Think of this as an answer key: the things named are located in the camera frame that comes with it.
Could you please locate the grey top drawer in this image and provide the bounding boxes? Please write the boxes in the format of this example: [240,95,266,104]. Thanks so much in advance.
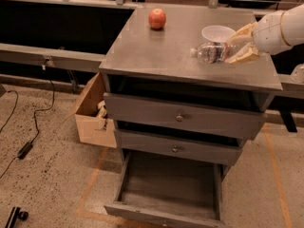
[104,93,266,140]

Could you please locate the black caster wheel base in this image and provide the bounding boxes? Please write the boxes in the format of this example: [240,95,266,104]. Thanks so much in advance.
[5,207,29,228]

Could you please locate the grey drawer cabinet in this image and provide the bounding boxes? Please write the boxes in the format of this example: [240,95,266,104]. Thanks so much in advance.
[101,7,282,173]

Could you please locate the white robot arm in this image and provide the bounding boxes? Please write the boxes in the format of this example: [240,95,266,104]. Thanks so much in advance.
[226,5,304,64]

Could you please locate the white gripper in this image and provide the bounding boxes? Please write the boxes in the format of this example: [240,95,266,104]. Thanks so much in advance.
[225,10,293,64]

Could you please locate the brass drawer knob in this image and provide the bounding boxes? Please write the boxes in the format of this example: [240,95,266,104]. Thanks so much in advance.
[176,114,184,122]
[172,146,180,153]

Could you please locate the brass middle drawer knob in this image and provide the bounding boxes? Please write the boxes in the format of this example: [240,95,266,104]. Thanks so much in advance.
[172,146,180,153]

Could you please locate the cardboard box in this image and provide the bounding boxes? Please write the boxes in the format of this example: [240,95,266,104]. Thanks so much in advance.
[66,73,117,148]

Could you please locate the white object on railing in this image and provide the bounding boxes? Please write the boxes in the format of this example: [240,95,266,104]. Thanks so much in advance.
[290,64,304,84]

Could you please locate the black power adapter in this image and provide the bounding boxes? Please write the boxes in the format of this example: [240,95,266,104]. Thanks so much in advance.
[17,142,32,160]

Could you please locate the brass top drawer knob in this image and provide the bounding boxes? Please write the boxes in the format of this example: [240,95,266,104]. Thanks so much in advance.
[176,114,184,122]

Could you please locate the clear plastic water bottle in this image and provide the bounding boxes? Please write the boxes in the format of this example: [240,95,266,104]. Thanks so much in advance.
[190,42,243,64]

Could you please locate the white ceramic bowl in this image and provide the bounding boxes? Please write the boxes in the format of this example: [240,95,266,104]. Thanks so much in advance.
[201,25,235,43]

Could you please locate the grey middle drawer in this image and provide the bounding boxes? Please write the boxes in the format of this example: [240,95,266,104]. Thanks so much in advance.
[114,129,242,166]

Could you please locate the grey metal railing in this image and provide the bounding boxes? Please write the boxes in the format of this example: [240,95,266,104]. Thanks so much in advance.
[0,0,304,100]

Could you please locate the red apple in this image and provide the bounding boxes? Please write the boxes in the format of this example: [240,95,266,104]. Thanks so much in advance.
[148,9,166,29]

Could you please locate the black power cable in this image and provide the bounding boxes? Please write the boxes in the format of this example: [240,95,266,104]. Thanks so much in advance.
[0,67,56,180]

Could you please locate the grey open bottom drawer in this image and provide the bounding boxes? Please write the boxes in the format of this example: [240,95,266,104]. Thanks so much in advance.
[104,151,229,228]

